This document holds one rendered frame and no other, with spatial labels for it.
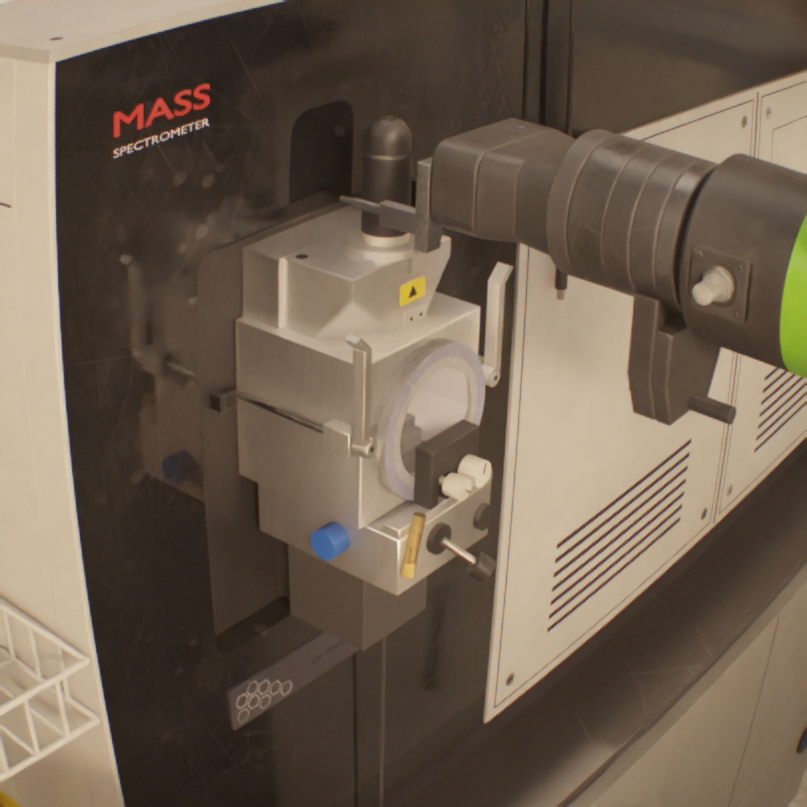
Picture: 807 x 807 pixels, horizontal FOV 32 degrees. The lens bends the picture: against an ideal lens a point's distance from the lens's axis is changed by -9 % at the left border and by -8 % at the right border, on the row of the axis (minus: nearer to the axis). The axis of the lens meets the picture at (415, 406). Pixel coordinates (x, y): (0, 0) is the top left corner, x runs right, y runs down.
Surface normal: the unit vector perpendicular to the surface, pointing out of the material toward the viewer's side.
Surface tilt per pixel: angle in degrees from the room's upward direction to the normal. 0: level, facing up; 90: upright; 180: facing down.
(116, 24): 0
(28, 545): 90
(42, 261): 90
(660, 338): 90
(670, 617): 0
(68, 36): 0
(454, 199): 90
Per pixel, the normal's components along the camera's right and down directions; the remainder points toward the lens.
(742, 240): -0.54, -0.08
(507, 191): -0.31, 0.43
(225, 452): 0.79, 0.30
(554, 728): 0.03, -0.89
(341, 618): -0.61, 0.35
